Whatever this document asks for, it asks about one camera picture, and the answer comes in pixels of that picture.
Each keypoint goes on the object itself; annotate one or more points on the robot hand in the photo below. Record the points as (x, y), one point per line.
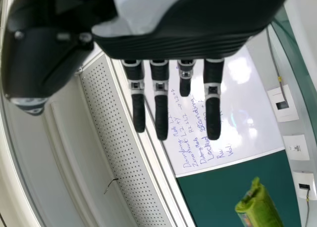
(173, 21)

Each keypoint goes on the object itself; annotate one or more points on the yellow-green biscuit packet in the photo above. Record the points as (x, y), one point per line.
(260, 207)

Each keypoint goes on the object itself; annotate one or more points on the white socket plate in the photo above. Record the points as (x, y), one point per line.
(303, 180)
(282, 93)
(296, 147)

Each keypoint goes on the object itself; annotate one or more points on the whiteboard with blue handwriting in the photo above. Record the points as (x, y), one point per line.
(247, 100)

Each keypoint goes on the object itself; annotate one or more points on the white aluminium frame rail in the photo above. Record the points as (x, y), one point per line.
(159, 167)

